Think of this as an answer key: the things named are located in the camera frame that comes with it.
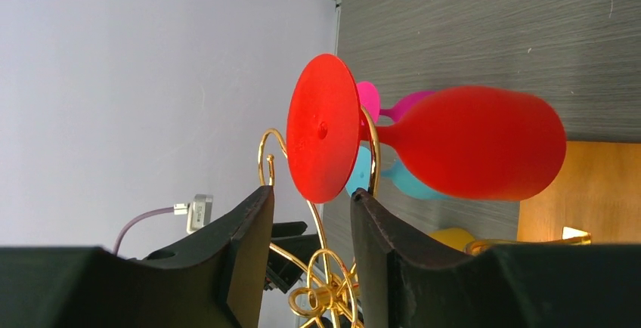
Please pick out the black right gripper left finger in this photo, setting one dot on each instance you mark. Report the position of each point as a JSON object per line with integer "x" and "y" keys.
{"x": 91, "y": 287}

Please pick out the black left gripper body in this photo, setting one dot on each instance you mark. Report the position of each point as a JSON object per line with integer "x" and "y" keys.
{"x": 231, "y": 257}

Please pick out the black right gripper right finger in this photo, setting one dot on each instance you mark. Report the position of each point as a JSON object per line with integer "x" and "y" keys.
{"x": 408, "y": 279}

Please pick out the red wine glass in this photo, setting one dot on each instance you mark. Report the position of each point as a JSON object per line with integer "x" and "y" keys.
{"x": 470, "y": 141}

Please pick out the pink wine glass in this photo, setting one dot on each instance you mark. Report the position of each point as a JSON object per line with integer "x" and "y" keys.
{"x": 370, "y": 99}

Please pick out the yellow wine glass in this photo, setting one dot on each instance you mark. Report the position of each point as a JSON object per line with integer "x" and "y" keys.
{"x": 454, "y": 237}

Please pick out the blue wine glass left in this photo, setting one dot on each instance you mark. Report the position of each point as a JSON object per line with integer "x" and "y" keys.
{"x": 397, "y": 174}

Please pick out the gold wire wine glass rack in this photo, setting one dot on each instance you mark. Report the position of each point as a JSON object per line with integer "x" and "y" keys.
{"x": 338, "y": 293}

